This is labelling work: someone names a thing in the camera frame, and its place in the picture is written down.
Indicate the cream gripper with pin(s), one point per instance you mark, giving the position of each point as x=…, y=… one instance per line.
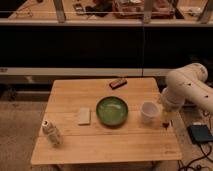
x=167, y=115

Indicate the white plastic bottle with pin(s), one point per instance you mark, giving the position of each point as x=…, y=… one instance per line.
x=52, y=133

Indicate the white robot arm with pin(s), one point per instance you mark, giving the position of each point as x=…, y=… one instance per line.
x=186, y=83

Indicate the white plastic cup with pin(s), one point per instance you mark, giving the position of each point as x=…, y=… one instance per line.
x=149, y=111

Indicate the black power box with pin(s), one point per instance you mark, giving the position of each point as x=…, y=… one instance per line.
x=199, y=134

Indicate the green bowl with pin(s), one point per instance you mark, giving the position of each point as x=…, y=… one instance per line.
x=112, y=111

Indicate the brown rectangular block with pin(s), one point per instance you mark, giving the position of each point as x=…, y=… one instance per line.
x=117, y=83

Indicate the wooden table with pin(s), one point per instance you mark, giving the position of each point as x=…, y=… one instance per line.
x=88, y=138

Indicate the white sponge block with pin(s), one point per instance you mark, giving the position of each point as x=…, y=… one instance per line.
x=84, y=116

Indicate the red tray on shelf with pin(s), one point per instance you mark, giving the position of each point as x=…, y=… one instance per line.
x=135, y=9

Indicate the dark item on shelf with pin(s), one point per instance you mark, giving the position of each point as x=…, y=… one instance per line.
x=101, y=9

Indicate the metal shelf rack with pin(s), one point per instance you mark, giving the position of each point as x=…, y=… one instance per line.
x=44, y=40

